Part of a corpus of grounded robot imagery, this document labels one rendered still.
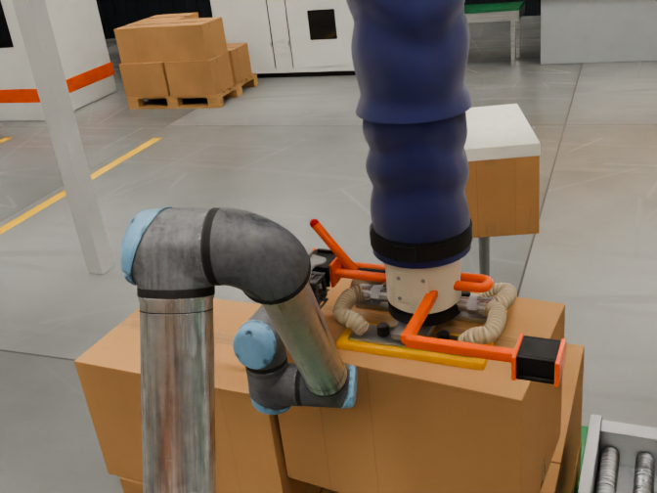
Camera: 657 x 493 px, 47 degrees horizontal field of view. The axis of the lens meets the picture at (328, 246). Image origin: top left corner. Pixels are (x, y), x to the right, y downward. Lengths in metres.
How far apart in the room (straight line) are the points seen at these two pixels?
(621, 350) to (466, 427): 2.10
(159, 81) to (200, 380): 7.76
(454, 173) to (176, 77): 7.27
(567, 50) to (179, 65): 4.28
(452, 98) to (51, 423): 2.68
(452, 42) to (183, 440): 0.86
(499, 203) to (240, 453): 1.68
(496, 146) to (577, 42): 5.88
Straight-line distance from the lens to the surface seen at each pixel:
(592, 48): 8.96
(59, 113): 4.64
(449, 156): 1.54
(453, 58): 1.48
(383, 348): 1.69
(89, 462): 3.39
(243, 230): 1.08
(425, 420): 1.68
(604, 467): 2.23
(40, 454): 3.54
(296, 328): 1.26
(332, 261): 1.77
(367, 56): 1.48
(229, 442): 2.01
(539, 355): 1.42
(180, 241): 1.10
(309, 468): 1.95
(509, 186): 3.19
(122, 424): 2.22
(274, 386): 1.60
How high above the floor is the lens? 2.02
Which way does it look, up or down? 25 degrees down
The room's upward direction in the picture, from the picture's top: 7 degrees counter-clockwise
